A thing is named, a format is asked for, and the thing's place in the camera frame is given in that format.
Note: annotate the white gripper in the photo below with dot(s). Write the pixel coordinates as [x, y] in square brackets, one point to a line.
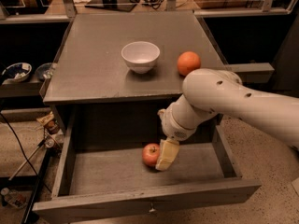
[172, 127]

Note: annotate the red apple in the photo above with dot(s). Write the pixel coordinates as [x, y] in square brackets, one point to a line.
[150, 154]

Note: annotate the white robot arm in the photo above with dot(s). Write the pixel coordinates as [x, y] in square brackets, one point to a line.
[207, 93]

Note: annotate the open grey top drawer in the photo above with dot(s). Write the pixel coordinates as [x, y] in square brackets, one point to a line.
[101, 173]

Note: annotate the orange fruit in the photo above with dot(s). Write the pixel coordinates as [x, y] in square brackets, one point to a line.
[187, 62]

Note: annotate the grey wooden cabinet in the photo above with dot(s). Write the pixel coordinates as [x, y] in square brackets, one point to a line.
[112, 57]

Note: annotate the white bowl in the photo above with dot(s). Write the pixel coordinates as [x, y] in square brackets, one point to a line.
[140, 56]

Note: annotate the grey side shelf right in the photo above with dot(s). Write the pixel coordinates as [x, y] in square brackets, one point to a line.
[252, 72]

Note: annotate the snack bag on floor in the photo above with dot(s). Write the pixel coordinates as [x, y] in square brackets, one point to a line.
[49, 123]

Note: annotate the small dark bowl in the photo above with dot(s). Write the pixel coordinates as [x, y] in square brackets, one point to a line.
[44, 71]

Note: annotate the plastic bottle on floor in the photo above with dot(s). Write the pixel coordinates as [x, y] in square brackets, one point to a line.
[13, 197]

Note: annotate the black monitor stand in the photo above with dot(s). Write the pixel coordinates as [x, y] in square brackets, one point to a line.
[114, 5]

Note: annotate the blue patterned bowl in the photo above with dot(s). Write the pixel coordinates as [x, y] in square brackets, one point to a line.
[17, 72]

